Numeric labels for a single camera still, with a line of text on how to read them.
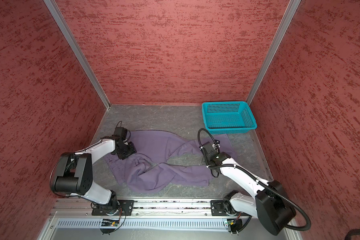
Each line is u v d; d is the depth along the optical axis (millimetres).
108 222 727
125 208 743
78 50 874
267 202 405
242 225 705
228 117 1131
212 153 655
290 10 722
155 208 757
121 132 753
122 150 782
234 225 711
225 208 658
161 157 903
